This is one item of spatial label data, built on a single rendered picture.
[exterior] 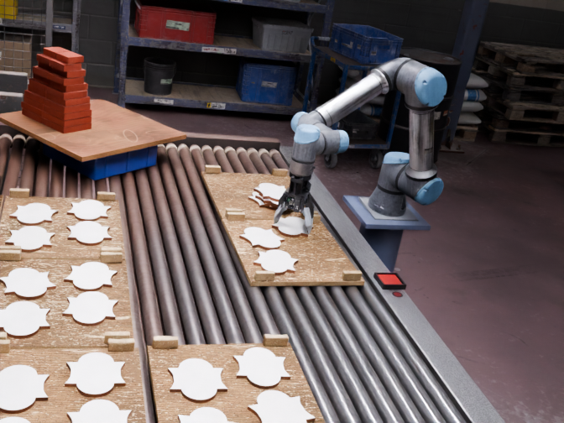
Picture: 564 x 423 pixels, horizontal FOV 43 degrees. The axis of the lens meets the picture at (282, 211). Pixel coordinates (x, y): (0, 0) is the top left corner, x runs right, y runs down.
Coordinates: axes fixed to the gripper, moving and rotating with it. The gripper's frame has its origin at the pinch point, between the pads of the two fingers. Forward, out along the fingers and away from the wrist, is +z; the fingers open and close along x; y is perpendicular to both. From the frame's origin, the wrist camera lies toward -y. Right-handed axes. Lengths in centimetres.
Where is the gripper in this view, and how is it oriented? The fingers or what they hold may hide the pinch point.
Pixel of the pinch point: (292, 227)
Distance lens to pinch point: 240.6
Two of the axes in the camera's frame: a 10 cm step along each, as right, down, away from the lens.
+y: -2.8, 3.4, -9.0
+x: 9.5, 2.5, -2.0
